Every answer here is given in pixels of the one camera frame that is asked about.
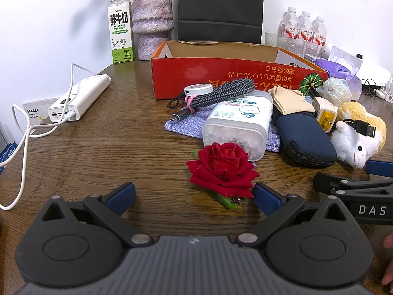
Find clear cotton swab box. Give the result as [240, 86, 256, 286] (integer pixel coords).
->
[201, 90, 274, 162]

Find navy glasses case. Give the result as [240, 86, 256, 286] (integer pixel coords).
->
[274, 111, 338, 169]

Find wooden desk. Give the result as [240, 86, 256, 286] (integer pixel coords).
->
[0, 57, 393, 252]

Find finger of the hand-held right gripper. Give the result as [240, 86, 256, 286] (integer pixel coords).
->
[313, 173, 393, 195]
[365, 160, 393, 179]

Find blue packets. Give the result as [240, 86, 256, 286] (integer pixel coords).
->
[0, 141, 17, 174]

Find white flat device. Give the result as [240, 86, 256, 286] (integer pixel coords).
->
[356, 64, 393, 88]

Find white power bank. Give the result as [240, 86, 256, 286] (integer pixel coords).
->
[47, 74, 111, 121]

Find white and green milk carton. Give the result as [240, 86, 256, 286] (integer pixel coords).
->
[107, 0, 136, 65]

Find white charging cable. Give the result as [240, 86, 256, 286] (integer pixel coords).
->
[0, 63, 102, 211]

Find white and yellow plush sheep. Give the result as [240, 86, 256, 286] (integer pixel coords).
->
[330, 101, 387, 169]

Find white and yellow charger plug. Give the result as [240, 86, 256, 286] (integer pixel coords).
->
[312, 96, 338, 133]

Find white printed card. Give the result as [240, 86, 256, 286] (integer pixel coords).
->
[22, 98, 62, 126]

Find red cardboard box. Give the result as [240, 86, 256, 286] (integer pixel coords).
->
[150, 40, 328, 100]

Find clear plastic container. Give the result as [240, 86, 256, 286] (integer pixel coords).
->
[264, 31, 303, 56]

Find red artificial rose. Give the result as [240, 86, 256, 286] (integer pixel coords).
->
[186, 142, 259, 211]

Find black USB cable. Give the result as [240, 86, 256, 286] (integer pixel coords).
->
[341, 118, 378, 139]

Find clear ball with green leaf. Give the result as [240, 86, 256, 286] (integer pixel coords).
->
[316, 77, 352, 106]

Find person's right hand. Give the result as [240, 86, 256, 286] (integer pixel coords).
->
[382, 234, 393, 286]

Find purple woven cloth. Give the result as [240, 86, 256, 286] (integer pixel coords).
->
[164, 108, 281, 152]

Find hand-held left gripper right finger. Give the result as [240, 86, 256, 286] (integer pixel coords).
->
[236, 183, 347, 247]

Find purple tissue box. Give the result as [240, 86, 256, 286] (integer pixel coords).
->
[304, 44, 364, 102]

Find grey braided charging cable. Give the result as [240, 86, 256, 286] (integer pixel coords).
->
[167, 78, 257, 123]

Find purple textured vase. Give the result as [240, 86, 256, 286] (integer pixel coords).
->
[131, 0, 174, 61]

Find black paper bag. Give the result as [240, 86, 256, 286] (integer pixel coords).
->
[177, 0, 265, 45]

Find clear water bottle red label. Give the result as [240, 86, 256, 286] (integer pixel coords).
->
[278, 6, 303, 56]
[310, 15, 327, 57]
[296, 10, 315, 59]

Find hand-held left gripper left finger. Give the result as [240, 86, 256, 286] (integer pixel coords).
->
[40, 182, 153, 248]

